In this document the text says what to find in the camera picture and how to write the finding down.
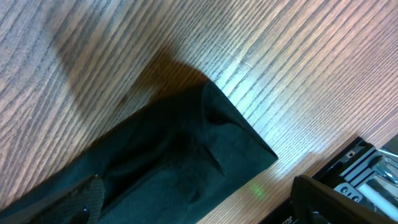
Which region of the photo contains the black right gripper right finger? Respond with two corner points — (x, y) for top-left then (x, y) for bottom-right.
(290, 175), (395, 224)

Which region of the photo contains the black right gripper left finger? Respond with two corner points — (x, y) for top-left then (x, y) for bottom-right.
(1, 175), (105, 224)

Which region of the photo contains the black t-shirt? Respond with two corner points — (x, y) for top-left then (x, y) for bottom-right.
(0, 80), (279, 224)

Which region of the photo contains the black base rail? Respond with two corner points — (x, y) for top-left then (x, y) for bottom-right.
(263, 137), (397, 224)

